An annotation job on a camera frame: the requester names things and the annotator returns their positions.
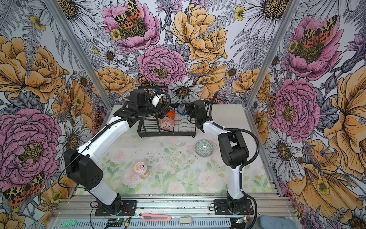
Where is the blue floral ceramic bowl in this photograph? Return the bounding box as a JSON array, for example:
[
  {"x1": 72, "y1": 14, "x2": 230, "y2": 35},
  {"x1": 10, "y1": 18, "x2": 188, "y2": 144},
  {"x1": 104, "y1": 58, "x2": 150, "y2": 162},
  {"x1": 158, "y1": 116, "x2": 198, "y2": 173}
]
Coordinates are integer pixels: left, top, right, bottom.
[{"x1": 177, "y1": 103, "x2": 189, "y2": 117}]

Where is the black wire dish rack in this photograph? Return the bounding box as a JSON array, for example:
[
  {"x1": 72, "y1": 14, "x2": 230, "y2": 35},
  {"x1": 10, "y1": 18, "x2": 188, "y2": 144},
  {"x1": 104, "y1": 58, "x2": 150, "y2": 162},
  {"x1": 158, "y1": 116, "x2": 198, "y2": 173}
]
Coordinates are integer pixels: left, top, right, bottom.
[{"x1": 137, "y1": 82, "x2": 197, "y2": 138}]

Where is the orange plastic bowl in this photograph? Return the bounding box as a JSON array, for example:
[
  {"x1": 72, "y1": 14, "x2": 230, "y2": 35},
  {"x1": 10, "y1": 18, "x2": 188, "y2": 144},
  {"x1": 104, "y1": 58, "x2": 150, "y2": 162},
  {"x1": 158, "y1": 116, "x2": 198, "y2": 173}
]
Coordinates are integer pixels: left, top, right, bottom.
[{"x1": 165, "y1": 109, "x2": 175, "y2": 120}]

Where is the orange patterned ceramic bowl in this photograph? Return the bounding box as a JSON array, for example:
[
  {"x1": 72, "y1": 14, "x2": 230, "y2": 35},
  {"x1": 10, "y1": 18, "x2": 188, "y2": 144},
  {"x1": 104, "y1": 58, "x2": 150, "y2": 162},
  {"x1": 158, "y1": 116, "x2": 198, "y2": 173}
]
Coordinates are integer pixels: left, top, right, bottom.
[{"x1": 159, "y1": 117, "x2": 175, "y2": 131}]

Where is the green patterned ceramic bowl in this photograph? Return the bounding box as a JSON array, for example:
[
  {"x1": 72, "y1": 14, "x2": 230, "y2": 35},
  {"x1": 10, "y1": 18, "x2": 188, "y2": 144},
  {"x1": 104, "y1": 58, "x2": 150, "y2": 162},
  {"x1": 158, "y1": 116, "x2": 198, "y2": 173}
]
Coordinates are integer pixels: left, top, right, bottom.
[{"x1": 194, "y1": 140, "x2": 214, "y2": 157}]

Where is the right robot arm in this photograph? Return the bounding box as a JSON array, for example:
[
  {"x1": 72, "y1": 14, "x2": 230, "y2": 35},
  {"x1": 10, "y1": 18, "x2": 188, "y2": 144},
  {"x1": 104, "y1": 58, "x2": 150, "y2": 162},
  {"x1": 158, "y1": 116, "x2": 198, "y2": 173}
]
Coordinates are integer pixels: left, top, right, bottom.
[{"x1": 185, "y1": 100, "x2": 249, "y2": 213}]

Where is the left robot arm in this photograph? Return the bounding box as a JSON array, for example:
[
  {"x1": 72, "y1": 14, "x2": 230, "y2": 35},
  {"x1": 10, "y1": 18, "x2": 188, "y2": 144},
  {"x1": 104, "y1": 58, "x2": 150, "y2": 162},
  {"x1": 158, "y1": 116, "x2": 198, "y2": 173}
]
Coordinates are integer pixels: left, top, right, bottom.
[{"x1": 64, "y1": 89, "x2": 171, "y2": 215}]

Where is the pink lidded small jar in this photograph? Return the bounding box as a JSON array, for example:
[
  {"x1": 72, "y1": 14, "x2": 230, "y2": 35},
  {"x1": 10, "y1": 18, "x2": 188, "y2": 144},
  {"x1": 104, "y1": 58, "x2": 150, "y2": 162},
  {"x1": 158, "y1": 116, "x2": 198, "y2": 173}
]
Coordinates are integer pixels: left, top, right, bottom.
[{"x1": 134, "y1": 161, "x2": 149, "y2": 179}]

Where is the pink utility knife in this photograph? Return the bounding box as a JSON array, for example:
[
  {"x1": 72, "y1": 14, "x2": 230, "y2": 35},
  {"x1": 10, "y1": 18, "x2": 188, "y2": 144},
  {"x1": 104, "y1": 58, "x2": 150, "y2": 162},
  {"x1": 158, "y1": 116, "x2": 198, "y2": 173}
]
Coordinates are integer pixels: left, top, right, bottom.
[{"x1": 142, "y1": 213, "x2": 171, "y2": 222}]

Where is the blue cloth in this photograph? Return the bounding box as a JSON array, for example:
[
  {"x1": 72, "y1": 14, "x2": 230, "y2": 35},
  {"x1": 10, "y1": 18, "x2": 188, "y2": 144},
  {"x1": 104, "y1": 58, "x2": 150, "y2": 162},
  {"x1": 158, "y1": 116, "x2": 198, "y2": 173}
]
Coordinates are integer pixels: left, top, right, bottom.
[{"x1": 259, "y1": 216, "x2": 296, "y2": 229}]

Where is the green led circuit board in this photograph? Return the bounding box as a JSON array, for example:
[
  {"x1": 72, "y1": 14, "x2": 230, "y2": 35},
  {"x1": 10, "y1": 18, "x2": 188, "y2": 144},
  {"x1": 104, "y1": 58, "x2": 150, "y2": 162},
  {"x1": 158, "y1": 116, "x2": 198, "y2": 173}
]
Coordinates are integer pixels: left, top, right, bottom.
[{"x1": 60, "y1": 220, "x2": 78, "y2": 228}]

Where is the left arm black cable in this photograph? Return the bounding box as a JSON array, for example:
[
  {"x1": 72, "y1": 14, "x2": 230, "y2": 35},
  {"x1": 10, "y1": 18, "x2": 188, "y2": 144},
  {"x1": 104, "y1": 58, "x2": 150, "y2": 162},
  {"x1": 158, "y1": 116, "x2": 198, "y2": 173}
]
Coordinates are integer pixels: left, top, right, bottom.
[{"x1": 58, "y1": 91, "x2": 172, "y2": 189}]

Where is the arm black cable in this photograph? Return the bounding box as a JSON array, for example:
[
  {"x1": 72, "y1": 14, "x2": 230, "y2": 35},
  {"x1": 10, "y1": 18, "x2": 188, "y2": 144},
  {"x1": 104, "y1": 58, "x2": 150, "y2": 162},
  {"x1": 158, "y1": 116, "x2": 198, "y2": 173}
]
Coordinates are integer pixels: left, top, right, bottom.
[
  {"x1": 58, "y1": 91, "x2": 172, "y2": 189},
  {"x1": 208, "y1": 91, "x2": 260, "y2": 229}
]

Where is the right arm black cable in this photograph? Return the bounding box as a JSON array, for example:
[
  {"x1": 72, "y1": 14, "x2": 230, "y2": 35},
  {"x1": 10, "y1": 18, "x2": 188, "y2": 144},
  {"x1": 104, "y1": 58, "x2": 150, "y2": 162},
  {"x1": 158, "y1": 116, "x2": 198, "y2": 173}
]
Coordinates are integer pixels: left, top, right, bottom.
[{"x1": 208, "y1": 91, "x2": 260, "y2": 229}]

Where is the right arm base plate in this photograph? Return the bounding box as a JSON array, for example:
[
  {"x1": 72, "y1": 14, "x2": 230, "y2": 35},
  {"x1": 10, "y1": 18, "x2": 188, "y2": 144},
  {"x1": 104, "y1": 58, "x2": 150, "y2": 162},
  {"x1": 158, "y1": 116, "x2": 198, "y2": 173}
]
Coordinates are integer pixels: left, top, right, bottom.
[{"x1": 213, "y1": 199, "x2": 254, "y2": 216}]

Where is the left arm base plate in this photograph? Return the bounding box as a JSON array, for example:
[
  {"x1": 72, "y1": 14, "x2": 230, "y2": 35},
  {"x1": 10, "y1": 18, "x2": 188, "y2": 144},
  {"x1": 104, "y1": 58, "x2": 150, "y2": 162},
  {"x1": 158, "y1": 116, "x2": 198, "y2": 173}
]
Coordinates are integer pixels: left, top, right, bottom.
[{"x1": 95, "y1": 200, "x2": 137, "y2": 217}]

